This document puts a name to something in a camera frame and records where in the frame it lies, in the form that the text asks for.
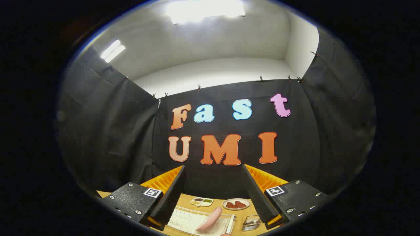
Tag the beige round plate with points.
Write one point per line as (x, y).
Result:
(244, 207)

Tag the brown meat piece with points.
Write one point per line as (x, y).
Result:
(231, 205)
(240, 204)

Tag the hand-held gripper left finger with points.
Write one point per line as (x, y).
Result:
(170, 200)

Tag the small ceiling light panel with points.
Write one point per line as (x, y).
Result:
(112, 50)

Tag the white divided dish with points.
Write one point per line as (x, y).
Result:
(203, 204)

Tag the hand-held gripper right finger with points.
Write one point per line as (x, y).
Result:
(257, 200)

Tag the pink plate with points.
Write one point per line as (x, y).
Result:
(210, 219)

